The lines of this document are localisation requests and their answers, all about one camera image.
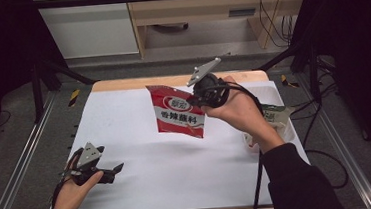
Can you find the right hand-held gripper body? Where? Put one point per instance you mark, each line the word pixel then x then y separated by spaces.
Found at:
pixel 211 90

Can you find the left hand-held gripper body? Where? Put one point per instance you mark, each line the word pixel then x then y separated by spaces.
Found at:
pixel 89 155

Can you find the red sauce packet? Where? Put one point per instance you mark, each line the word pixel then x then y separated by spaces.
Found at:
pixel 178 118

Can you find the clear plastic container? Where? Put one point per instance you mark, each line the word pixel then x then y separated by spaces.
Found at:
pixel 269 93

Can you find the green and beige sauce packet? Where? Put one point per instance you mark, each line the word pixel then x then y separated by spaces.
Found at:
pixel 276 115

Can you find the person's right hand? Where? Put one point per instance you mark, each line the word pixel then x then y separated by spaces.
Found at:
pixel 244 111

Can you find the person's left hand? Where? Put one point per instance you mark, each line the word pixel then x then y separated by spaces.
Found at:
pixel 70 197

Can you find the white paper sheet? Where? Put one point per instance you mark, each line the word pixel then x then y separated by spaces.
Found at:
pixel 152 174

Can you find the yellow and black tape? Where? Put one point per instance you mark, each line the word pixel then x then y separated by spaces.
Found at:
pixel 284 80
pixel 74 97

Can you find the wooden table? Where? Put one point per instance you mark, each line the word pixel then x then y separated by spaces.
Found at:
pixel 131 84

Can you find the black metal stand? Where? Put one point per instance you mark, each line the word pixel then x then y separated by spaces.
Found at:
pixel 37 96
pixel 314 74

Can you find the light wooden desk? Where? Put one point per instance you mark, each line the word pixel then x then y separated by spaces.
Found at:
pixel 192 8

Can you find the white cabinet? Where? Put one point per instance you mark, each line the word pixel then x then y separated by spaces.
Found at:
pixel 91 31

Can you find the aluminium rail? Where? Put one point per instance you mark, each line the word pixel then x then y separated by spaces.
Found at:
pixel 12 185
pixel 344 152

